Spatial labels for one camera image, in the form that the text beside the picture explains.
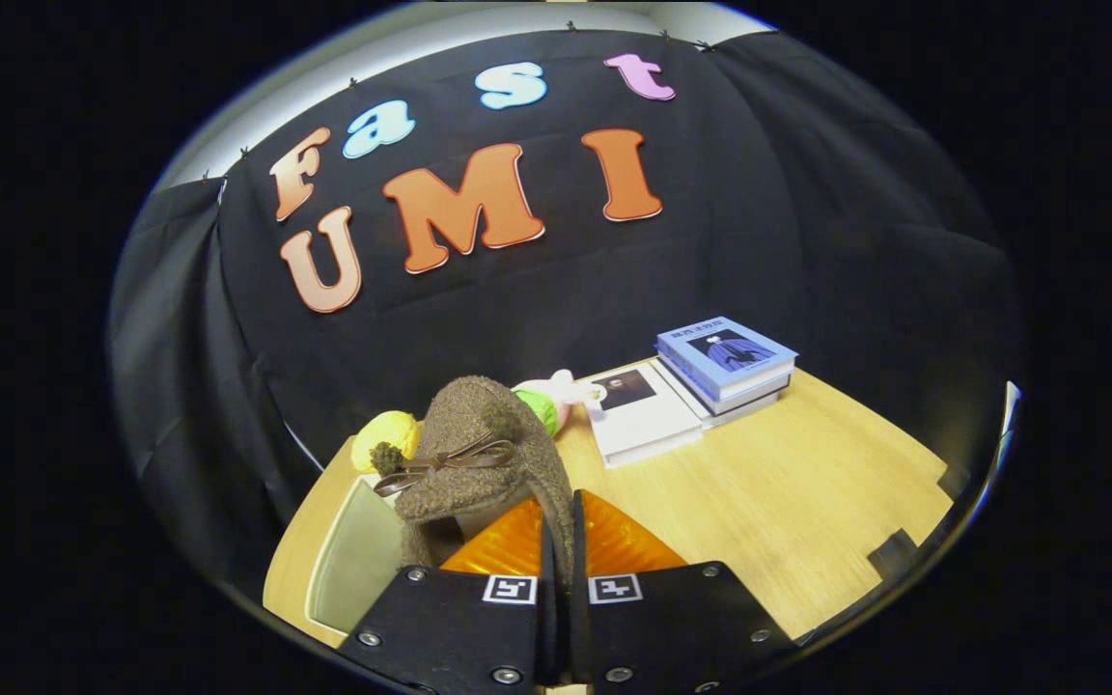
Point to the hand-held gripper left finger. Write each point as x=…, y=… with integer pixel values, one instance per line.
x=450, y=627

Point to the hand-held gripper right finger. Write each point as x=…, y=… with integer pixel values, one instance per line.
x=681, y=627

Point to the beige fabric storage box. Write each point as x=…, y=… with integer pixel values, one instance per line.
x=353, y=560

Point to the brown fuzzy shoe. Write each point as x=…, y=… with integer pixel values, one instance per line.
x=479, y=415

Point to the yellow plush ball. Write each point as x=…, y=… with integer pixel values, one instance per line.
x=382, y=434

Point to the white book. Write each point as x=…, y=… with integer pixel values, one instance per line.
x=643, y=415

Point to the dark-edged book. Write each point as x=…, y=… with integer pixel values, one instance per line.
x=749, y=405

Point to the green plush toy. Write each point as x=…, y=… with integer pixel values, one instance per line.
x=542, y=405

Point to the blue cover book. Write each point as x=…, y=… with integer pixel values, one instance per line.
x=730, y=352

